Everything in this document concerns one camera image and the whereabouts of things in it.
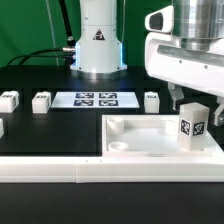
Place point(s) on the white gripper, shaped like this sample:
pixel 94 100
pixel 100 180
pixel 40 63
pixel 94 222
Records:
pixel 202 71

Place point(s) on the white square table top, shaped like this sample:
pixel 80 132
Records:
pixel 148 136

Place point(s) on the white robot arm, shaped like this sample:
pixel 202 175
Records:
pixel 184 47

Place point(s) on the white base marker plate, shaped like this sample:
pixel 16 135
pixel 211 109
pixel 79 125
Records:
pixel 95 100

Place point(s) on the white L-shaped obstacle fence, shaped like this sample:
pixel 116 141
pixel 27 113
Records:
pixel 111 169

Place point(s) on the white block left edge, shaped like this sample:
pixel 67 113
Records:
pixel 1 128

